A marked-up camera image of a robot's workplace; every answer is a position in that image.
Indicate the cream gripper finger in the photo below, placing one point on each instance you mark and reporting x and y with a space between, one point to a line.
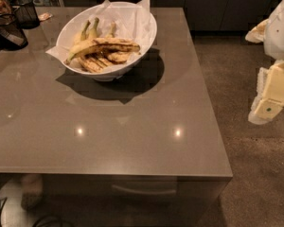
269 101
256 34

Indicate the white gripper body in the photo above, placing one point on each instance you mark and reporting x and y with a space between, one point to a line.
280 35

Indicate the spotted yellow banana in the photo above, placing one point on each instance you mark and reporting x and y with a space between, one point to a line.
96 45

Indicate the right spotted banana in bowl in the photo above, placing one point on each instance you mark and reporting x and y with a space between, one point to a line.
115 56

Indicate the middle yellow banana in bowl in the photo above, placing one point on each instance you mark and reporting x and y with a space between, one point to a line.
93 31

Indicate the yellow banana in bowl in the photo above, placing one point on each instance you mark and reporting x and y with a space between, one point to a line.
93 31
81 35

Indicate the left yellow banana in bowl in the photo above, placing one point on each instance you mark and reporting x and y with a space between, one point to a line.
81 35

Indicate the white paper liner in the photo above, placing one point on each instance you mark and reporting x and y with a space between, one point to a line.
129 21

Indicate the small wrapper on table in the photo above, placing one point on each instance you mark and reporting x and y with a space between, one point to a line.
44 16

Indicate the black mesh pen cup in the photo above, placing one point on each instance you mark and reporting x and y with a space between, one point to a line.
25 13

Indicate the black mesh desk tray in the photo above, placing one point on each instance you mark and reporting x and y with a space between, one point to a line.
11 35

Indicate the grey foot under table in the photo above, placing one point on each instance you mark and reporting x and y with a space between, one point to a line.
32 190

